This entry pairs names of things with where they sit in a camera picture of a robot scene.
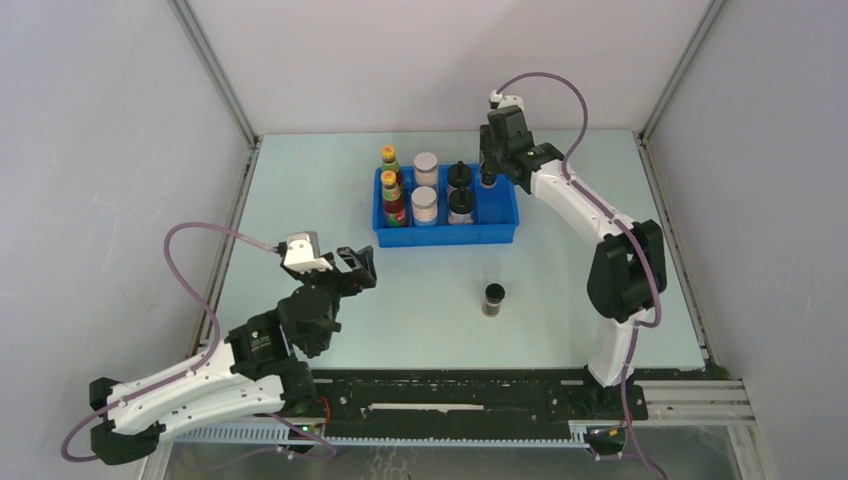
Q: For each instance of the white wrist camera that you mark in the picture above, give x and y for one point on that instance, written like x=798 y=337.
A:
x=501 y=100
x=300 y=253

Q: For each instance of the silver lid jar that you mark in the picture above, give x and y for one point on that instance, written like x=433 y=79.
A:
x=424 y=202
x=426 y=169

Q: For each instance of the red sauce bottle green label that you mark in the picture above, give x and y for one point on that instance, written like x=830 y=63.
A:
x=390 y=162

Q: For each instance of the black lid jar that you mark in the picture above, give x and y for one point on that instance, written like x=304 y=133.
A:
x=459 y=175
x=461 y=204

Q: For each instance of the small dark bottle front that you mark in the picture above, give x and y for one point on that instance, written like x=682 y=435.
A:
x=494 y=294

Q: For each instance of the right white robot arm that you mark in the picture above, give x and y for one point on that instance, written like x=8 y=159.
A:
x=627 y=273

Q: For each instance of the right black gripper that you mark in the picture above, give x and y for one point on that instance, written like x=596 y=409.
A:
x=487 y=142

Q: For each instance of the small dark bottle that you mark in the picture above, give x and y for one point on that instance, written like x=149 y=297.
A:
x=494 y=294
x=487 y=180

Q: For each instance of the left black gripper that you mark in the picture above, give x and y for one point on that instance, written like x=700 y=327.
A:
x=362 y=262

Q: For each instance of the silver lid jar front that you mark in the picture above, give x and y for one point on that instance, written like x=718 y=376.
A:
x=424 y=202

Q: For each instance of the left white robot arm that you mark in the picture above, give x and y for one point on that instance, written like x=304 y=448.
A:
x=260 y=367

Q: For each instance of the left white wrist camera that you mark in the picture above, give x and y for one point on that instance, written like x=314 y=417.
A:
x=300 y=253

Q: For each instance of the blue plastic bin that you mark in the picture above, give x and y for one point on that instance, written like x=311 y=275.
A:
x=495 y=216

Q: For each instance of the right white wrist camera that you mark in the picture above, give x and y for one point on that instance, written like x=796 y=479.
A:
x=501 y=100

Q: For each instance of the black lid jar front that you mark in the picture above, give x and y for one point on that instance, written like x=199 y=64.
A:
x=461 y=204

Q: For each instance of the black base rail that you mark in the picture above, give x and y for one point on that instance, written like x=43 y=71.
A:
x=434 y=399

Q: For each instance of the white slotted cable duct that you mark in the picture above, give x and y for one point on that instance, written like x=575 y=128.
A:
x=493 y=435

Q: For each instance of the red sauce bottle yellow cap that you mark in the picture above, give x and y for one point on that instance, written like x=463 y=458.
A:
x=393 y=202

